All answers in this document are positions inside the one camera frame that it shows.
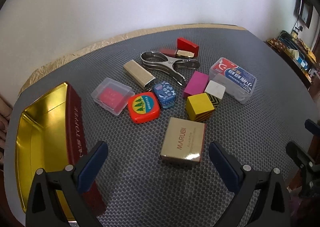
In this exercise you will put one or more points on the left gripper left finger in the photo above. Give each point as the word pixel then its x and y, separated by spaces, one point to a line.
pixel 44 207

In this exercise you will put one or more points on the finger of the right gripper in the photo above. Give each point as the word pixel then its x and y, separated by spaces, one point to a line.
pixel 312 127
pixel 309 171

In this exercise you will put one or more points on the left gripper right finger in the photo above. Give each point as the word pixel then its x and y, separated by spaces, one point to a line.
pixel 272 206

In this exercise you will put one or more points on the clear box with blue label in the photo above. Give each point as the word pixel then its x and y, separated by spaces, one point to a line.
pixel 239 83

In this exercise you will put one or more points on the white cube block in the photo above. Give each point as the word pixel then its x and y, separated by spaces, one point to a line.
pixel 215 92

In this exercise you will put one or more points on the gold Marubi cardboard box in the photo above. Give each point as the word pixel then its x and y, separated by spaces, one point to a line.
pixel 183 141

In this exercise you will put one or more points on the yellow striped cube block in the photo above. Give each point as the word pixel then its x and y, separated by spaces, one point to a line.
pixel 199 107

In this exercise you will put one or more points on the magenta rectangular block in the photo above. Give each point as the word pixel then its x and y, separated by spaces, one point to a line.
pixel 196 84

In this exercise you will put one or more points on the clear box with pink eraser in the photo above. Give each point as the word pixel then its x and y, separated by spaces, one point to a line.
pixel 112 95

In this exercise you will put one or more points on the red wedge block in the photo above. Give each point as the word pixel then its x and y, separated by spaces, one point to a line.
pixel 187 45

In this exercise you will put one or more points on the red and gold toffee tin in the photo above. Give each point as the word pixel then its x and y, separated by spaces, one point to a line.
pixel 50 135

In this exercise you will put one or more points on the cluttered side shelf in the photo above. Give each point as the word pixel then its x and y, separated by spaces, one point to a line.
pixel 297 55

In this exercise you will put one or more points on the gold and maroon lipstick box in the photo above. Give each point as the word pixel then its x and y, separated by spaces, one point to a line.
pixel 177 53

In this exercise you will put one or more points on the small blue patterned tin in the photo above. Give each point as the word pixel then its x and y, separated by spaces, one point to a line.
pixel 165 93

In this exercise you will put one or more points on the grey honeycomb table mat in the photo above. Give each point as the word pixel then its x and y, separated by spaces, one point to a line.
pixel 138 188

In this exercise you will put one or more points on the silver rectangular metal case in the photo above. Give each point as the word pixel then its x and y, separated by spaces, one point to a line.
pixel 140 75

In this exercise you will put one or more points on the large steel clamp clip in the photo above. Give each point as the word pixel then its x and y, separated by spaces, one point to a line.
pixel 155 60

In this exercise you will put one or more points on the dark wall frame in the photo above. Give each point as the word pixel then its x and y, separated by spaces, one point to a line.
pixel 303 12

